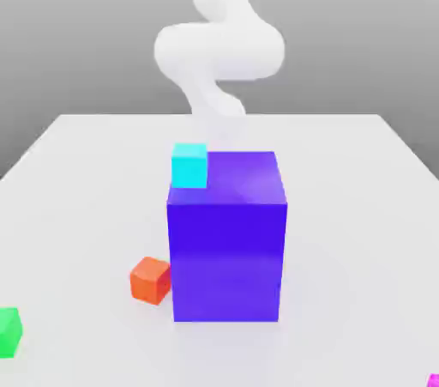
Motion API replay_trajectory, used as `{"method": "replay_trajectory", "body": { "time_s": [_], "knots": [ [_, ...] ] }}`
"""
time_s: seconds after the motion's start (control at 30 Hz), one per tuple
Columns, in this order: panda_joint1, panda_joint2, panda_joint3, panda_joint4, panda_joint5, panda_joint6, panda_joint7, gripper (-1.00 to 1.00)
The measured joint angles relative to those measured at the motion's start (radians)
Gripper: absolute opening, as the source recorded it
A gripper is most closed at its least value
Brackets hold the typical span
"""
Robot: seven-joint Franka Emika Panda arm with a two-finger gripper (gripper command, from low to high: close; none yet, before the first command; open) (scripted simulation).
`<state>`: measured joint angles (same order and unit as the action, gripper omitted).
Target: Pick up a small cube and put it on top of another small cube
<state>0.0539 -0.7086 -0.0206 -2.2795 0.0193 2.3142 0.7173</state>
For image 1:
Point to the small magenta cube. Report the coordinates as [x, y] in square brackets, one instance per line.
[434, 380]

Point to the small orange cube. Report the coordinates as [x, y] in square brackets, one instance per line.
[149, 280]

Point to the small cyan cube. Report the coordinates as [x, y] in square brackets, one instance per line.
[189, 167]

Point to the small green cube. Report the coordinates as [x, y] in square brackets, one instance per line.
[8, 332]

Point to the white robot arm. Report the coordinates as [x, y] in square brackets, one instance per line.
[219, 47]

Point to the large purple box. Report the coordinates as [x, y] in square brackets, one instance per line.
[226, 256]

